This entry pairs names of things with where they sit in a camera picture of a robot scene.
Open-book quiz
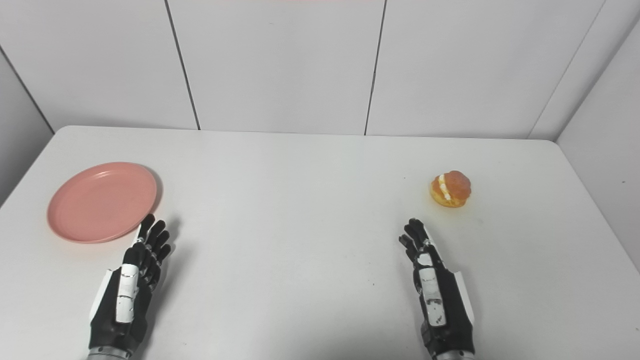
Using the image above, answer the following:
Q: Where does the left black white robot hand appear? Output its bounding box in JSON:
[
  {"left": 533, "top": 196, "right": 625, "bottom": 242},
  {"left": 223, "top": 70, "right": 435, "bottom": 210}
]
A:
[{"left": 88, "top": 213, "right": 172, "bottom": 355}]

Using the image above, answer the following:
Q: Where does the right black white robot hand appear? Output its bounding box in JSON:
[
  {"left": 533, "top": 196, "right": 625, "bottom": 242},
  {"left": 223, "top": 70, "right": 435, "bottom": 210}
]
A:
[{"left": 398, "top": 218, "right": 476, "bottom": 359}]

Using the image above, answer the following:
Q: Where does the pink round plate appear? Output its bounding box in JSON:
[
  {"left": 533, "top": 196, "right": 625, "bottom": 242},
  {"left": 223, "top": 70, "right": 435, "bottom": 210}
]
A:
[{"left": 47, "top": 161, "right": 158, "bottom": 244}]

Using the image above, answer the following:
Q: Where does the cream puff pastry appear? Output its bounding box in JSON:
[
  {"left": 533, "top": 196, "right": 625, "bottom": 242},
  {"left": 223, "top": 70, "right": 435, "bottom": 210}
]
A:
[{"left": 430, "top": 170, "right": 472, "bottom": 208}]

